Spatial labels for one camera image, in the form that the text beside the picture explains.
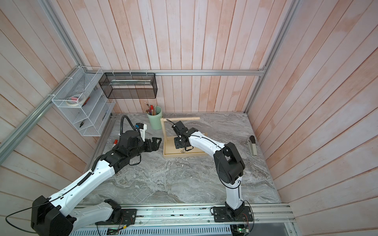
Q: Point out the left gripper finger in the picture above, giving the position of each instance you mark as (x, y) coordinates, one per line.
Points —
(156, 141)
(156, 147)

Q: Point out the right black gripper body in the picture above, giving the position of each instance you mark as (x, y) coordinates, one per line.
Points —
(177, 142)

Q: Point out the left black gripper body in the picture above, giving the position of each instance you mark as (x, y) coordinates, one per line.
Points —
(146, 145)

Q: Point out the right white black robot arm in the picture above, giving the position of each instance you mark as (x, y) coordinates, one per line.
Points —
(228, 162)

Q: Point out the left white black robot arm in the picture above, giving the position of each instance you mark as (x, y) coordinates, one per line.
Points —
(56, 215)

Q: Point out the wooden jewelry display stand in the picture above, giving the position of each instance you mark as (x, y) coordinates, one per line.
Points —
(169, 150)

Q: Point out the green pencil cup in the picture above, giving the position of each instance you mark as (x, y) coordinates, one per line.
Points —
(155, 116)

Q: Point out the pencils in cup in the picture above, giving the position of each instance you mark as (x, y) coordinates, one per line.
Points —
(150, 109)

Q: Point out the red marker pen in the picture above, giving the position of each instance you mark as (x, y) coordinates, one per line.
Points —
(115, 143)

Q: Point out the tape roll on shelf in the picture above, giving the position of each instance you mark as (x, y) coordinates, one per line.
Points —
(76, 100)

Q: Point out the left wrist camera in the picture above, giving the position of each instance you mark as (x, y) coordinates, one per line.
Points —
(141, 128)

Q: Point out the black mesh wall basket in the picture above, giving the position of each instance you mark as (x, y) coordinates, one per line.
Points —
(129, 85)

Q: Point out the white wire wall shelf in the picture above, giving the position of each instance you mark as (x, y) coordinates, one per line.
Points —
(91, 118)

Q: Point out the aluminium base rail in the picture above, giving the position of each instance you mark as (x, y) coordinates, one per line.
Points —
(198, 220)

